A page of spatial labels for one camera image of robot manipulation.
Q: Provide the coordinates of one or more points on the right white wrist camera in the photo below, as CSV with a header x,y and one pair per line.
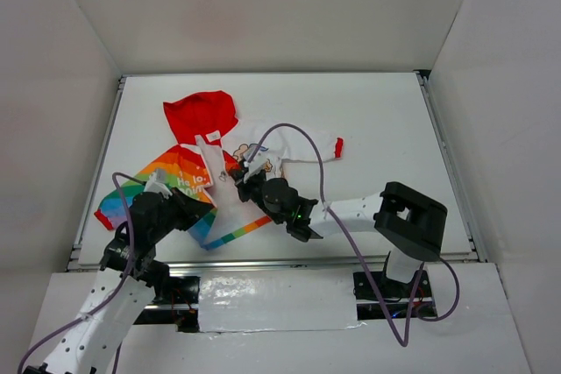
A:
x,y
255,166

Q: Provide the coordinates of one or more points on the white foil-taped cover panel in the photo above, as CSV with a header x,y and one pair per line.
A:
x,y
277,300

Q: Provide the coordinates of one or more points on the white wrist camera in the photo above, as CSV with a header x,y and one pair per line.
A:
x,y
255,166
157,183

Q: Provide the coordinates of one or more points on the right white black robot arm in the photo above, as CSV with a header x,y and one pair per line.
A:
x,y
412,222

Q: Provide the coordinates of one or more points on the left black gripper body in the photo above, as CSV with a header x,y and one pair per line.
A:
x,y
183,206

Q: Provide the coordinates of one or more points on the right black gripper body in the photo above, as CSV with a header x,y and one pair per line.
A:
x,y
244,183

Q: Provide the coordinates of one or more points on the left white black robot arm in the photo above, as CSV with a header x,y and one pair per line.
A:
x,y
129,278

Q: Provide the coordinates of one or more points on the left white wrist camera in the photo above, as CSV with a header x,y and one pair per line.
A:
x,y
157,183

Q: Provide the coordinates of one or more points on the rainbow hooded kids jacket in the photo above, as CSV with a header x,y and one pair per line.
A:
x,y
211,141

